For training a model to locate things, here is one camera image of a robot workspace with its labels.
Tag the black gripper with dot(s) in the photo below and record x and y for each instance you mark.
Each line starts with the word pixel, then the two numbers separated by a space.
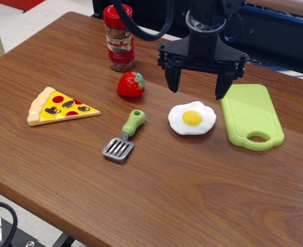
pixel 204 51

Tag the green handled grey spatula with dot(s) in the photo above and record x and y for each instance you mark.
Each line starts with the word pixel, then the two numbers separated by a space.
pixel 119 148

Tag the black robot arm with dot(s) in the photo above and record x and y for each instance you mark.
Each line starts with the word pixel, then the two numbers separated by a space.
pixel 205 9

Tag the green plastic cutting board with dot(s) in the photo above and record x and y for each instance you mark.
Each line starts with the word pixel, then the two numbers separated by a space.
pixel 250 118

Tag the toy fried egg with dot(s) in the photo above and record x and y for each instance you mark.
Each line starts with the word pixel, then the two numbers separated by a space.
pixel 192 118

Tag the toy strawberry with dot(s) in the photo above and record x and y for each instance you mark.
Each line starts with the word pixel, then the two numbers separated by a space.
pixel 132 84

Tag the red capped spice jar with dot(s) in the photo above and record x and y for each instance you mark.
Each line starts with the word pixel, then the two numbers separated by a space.
pixel 119 40

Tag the toy pizza slice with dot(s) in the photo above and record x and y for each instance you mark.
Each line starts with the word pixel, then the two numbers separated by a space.
pixel 53 106

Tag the red box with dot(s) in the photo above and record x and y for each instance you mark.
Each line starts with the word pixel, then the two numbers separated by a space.
pixel 24 5

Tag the black metal frame rail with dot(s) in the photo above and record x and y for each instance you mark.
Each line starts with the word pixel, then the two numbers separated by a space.
pixel 271 34

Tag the black base bracket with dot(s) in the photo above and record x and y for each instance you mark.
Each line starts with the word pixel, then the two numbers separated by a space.
pixel 12 236

